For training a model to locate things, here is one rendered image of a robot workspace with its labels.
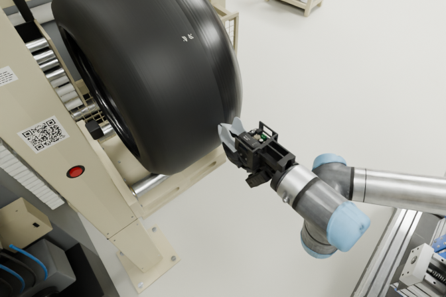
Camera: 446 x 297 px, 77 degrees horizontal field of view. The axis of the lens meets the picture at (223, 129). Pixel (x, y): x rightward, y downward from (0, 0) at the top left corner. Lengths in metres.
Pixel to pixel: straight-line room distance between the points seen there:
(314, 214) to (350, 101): 2.13
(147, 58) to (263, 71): 2.17
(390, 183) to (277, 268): 1.20
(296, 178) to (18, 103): 0.53
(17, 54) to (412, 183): 0.76
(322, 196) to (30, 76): 0.56
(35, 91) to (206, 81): 0.33
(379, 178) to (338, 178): 0.08
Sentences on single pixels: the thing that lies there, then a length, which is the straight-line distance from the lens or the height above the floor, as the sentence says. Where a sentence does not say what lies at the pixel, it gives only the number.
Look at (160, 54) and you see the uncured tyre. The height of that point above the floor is 1.37.
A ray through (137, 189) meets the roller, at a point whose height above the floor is 0.92.
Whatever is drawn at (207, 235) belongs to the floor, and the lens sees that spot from 1.78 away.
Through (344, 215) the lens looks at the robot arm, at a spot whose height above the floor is 1.27.
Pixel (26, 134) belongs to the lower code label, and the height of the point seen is 1.24.
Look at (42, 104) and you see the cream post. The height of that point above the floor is 1.29.
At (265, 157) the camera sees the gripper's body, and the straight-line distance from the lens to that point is 0.54.
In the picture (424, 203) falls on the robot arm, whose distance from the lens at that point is 0.67.
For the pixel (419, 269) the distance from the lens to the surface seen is 1.24.
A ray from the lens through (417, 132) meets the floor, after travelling 2.61.
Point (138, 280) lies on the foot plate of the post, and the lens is 1.77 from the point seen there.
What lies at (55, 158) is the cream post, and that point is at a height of 1.14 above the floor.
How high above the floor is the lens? 1.70
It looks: 52 degrees down
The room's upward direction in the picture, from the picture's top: straight up
